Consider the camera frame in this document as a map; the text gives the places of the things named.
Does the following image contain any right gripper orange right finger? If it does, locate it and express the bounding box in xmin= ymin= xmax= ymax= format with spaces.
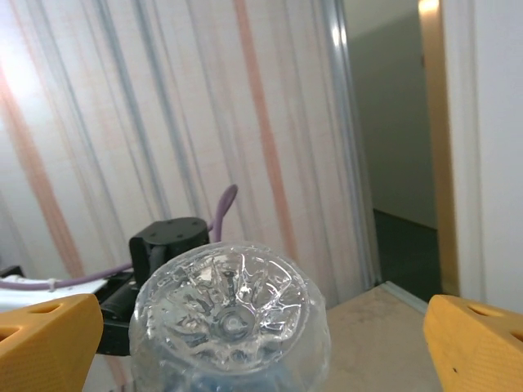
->
xmin=422 ymin=294 xmax=523 ymax=392

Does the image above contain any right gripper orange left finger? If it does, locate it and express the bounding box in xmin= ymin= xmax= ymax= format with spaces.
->
xmin=0 ymin=293 xmax=103 ymax=392

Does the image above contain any long blue label water bottle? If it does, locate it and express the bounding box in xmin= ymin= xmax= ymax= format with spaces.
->
xmin=129 ymin=240 xmax=332 ymax=392

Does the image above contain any tan wooden door jamb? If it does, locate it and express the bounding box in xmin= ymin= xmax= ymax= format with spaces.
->
xmin=418 ymin=0 xmax=461 ymax=297

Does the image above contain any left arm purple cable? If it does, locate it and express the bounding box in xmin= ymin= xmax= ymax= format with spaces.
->
xmin=0 ymin=183 xmax=239 ymax=293

